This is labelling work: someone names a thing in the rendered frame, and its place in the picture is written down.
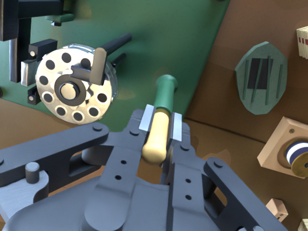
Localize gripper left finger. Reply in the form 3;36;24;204
0;104;157;210

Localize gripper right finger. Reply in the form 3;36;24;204
159;112;290;231

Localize cream handled stylus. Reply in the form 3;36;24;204
141;107;171;166

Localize silver units wheel with holes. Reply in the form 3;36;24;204
35;43;119;125

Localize beige angled wheel pawl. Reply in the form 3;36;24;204
70;47;107;86

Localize green oval ticket rack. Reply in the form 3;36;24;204
234;41;288;116

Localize black ticket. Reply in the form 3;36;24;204
247;57;274;90

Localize green press lever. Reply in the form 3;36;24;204
45;13;76;26

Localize black press body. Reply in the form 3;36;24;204
0;0;64;84

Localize cream ticket stack red stripes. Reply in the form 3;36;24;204
295;25;308;60

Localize silver metal block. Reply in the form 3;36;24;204
20;59;37;87

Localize wooden spool block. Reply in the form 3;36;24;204
257;116;308;179

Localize short black pin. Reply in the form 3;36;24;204
111;52;127;68

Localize small wooden block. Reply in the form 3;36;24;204
265;198;289;223

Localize blue white ribbon spool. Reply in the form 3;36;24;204
284;141;308;178

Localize long black pin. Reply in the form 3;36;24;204
100;32;133;53

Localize small black bracket block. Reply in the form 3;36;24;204
26;87;41;105

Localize large black bracket block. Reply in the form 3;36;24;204
28;38;59;64

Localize green press base plate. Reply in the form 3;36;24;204
0;0;231;132

